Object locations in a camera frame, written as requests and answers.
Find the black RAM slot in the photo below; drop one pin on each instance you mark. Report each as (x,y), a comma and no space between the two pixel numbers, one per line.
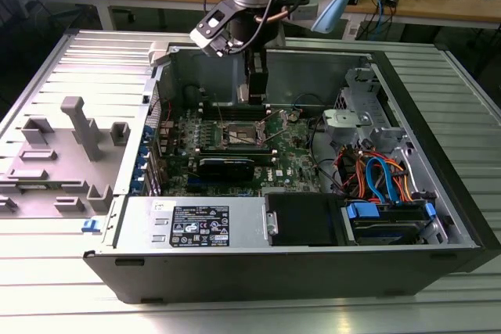
(235,151)
(235,117)
(209,105)
(235,113)
(262,156)
(235,148)
(209,108)
(264,160)

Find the CPU socket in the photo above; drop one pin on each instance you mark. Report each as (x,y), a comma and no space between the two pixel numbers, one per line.
(238,130)

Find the black drive bay cover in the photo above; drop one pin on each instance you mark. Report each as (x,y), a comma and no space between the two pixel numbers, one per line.
(301,220)

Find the silver coin cell battery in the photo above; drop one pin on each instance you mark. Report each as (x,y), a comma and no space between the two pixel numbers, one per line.
(293,117)

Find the grey case latch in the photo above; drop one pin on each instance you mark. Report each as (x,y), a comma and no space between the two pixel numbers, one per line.
(158,54)

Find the green motherboard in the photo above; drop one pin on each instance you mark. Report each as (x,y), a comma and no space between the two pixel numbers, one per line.
(293,146)

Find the small black adapter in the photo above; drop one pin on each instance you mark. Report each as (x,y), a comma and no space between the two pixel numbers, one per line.
(390,1)

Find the black graphics card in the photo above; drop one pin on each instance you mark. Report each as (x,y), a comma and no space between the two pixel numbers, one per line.
(225,171)

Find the blue expansion card clip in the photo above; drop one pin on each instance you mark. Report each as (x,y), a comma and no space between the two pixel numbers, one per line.
(140,169)
(147,133)
(143,151)
(138,186)

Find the silver metal drive cage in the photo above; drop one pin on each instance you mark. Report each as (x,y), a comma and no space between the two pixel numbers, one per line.
(387,134)

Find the hard disk in blue carrier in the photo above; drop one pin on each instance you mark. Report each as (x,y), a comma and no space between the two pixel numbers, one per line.
(364,210)

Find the silver power supply with label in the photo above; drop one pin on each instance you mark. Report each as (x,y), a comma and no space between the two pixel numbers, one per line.
(137,216)

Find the grey parts rack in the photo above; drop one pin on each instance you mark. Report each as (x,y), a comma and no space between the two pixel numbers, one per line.
(70,169)

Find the black and grey PC case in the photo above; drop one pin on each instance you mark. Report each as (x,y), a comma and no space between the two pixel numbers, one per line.
(274,275)

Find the small blue plastic clip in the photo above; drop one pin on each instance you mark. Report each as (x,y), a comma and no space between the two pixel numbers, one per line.
(91,226)

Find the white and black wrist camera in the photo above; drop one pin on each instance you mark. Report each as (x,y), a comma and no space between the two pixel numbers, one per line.
(209,42)

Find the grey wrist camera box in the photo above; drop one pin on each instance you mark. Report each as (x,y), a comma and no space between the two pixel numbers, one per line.
(305,13)

